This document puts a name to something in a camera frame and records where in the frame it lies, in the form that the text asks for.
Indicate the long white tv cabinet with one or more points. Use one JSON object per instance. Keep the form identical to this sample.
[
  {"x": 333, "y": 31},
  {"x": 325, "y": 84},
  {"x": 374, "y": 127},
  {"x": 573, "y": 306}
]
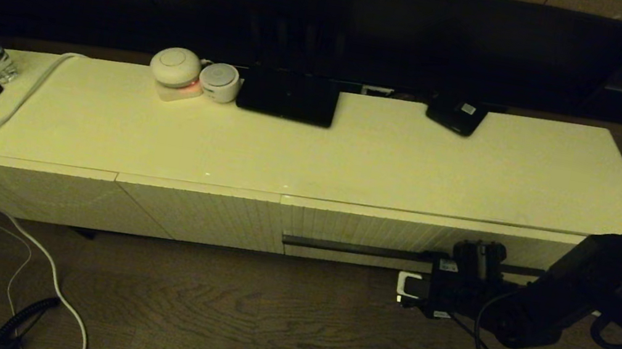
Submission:
[{"x": 168, "y": 133}]

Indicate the black flat box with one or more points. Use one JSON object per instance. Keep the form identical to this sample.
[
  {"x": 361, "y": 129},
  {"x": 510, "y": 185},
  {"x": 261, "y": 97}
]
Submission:
[{"x": 285, "y": 99}]

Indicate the small white round device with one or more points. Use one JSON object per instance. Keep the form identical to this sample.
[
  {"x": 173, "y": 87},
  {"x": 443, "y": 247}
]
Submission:
[{"x": 218, "y": 82}]

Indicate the large black television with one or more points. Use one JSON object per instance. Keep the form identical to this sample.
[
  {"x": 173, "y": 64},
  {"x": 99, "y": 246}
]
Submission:
[{"x": 371, "y": 28}]

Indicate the white slatted drawer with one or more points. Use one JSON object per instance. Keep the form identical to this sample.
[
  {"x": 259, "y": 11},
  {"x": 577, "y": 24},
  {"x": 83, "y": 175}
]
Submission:
[{"x": 370, "y": 231}]

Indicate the white wall socket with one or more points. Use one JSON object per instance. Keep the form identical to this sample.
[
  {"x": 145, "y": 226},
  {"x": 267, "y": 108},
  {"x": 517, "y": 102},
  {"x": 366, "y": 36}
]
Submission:
[{"x": 377, "y": 92}]

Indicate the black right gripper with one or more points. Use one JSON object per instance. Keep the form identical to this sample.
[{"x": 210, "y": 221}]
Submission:
[{"x": 468, "y": 287}]

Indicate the small black labelled device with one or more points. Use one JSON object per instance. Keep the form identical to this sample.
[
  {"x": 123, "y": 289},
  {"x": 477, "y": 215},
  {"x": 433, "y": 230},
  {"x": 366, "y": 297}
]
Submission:
[{"x": 454, "y": 119}]

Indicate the large white round device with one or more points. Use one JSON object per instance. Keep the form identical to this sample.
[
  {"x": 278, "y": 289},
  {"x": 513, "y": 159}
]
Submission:
[{"x": 175, "y": 67}]

